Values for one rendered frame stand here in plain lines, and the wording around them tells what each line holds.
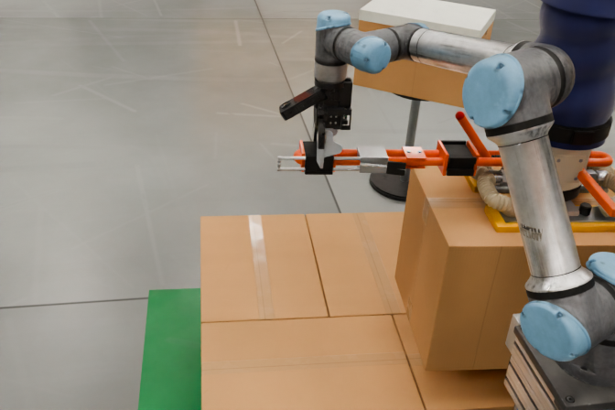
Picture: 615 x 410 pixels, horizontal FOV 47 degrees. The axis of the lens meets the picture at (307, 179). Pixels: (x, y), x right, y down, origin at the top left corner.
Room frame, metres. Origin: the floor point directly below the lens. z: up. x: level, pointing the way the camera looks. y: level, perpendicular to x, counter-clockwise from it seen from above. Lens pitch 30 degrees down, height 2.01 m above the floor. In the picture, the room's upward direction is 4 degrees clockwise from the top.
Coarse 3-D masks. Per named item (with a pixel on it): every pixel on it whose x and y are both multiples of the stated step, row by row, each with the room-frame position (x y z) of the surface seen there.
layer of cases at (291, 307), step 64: (256, 256) 2.01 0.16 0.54; (320, 256) 2.03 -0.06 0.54; (384, 256) 2.06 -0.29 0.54; (256, 320) 1.68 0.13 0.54; (320, 320) 1.69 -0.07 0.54; (384, 320) 1.71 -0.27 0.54; (256, 384) 1.41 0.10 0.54; (320, 384) 1.43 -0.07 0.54; (384, 384) 1.44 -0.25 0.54; (448, 384) 1.46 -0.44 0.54
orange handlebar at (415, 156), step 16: (336, 160) 1.51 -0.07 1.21; (352, 160) 1.52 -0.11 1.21; (400, 160) 1.53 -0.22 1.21; (416, 160) 1.54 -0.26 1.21; (432, 160) 1.54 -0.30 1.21; (480, 160) 1.56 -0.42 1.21; (496, 160) 1.56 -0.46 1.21; (592, 160) 1.60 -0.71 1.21; (608, 160) 1.60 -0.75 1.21; (592, 192) 1.45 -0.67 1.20; (608, 208) 1.37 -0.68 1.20
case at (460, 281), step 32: (416, 192) 1.68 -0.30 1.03; (448, 192) 1.62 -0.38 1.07; (608, 192) 1.68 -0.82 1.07; (416, 224) 1.63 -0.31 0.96; (448, 224) 1.47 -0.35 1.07; (480, 224) 1.48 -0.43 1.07; (416, 256) 1.59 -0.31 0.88; (448, 256) 1.37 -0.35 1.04; (480, 256) 1.38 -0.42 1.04; (512, 256) 1.39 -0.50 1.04; (416, 288) 1.55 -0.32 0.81; (448, 288) 1.38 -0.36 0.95; (480, 288) 1.39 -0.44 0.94; (512, 288) 1.40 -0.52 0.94; (416, 320) 1.50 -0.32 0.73; (448, 320) 1.38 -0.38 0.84; (480, 320) 1.39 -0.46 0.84; (448, 352) 1.38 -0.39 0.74; (480, 352) 1.39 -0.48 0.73
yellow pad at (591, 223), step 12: (588, 204) 1.53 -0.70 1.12; (492, 216) 1.49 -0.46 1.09; (504, 216) 1.49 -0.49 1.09; (576, 216) 1.51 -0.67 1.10; (588, 216) 1.51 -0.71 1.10; (600, 216) 1.52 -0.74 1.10; (504, 228) 1.45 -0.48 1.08; (516, 228) 1.45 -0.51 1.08; (576, 228) 1.47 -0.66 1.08; (588, 228) 1.48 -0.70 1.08; (600, 228) 1.48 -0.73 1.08; (612, 228) 1.48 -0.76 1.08
